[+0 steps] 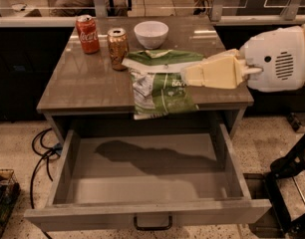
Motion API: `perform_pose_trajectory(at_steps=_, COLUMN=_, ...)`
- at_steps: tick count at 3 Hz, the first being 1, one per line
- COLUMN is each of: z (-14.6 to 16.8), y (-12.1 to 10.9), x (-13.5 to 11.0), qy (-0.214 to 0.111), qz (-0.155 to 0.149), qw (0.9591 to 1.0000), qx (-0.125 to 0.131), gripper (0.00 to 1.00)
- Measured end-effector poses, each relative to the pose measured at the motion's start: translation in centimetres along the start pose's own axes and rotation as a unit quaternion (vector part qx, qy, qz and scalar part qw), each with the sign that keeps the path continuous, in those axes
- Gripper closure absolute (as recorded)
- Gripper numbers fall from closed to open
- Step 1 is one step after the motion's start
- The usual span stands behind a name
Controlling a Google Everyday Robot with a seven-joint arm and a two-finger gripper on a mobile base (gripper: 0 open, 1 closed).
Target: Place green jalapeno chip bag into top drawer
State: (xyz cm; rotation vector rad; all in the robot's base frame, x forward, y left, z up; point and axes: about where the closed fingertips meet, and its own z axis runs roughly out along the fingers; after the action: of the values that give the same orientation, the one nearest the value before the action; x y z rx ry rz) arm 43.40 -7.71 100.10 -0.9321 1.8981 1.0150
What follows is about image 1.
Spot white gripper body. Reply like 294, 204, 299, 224
240, 24, 305, 93

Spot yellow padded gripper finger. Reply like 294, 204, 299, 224
207, 49, 240, 60
180, 56, 246, 90

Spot green jalapeno chip bag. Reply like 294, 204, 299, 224
123, 50, 203, 120

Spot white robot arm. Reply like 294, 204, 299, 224
180, 24, 305, 93

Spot open grey top drawer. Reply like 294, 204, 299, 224
24, 123, 271, 231

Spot grey cabinet with glossy top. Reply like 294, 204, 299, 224
36, 15, 255, 144

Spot white ceramic bowl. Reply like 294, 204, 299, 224
134, 21, 168, 49

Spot gold soda can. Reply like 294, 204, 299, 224
107, 28, 129, 71

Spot red Coca-Cola can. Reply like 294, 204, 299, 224
76, 15, 100, 54

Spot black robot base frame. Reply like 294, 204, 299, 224
243, 112, 305, 239

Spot black drawer handle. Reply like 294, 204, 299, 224
133, 215, 172, 231

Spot black floor cables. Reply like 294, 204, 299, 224
29, 127, 62, 210

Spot wire basket with items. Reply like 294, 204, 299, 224
0, 168, 20, 239

